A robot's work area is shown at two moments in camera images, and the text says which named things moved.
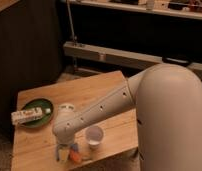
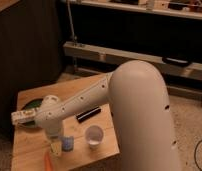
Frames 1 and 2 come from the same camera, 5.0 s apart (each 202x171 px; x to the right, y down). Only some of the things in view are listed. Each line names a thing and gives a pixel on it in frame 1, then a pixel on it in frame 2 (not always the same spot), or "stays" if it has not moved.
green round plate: x=39 y=103 stays
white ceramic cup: x=94 y=135 stays
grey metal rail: x=120 y=58 stays
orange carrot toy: x=75 y=156 -> x=47 y=162
